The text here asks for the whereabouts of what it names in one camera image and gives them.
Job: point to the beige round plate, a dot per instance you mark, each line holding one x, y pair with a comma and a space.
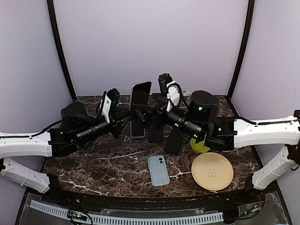
212, 171

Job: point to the lilac phone case with ring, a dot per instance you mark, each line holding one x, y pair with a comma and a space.
137, 130

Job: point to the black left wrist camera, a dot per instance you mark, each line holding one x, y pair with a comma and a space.
108, 104

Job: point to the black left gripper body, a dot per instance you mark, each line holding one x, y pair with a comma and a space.
116, 123

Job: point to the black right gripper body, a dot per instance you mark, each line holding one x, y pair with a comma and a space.
160, 112

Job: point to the light blue phone case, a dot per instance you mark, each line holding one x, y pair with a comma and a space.
158, 171

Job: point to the white cable duct strip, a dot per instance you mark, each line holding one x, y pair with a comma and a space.
123, 217

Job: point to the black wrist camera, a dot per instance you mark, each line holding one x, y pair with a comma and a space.
169, 88
108, 104

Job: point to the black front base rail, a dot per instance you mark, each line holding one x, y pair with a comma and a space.
226, 201

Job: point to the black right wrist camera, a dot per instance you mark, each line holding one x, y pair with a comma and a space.
169, 88

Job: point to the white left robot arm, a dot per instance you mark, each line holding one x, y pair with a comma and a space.
77, 130

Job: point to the silver edged phone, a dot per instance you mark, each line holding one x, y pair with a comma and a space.
140, 94

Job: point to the green plastic bowl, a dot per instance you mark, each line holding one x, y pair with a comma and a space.
199, 147

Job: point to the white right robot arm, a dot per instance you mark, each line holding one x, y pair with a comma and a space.
201, 122

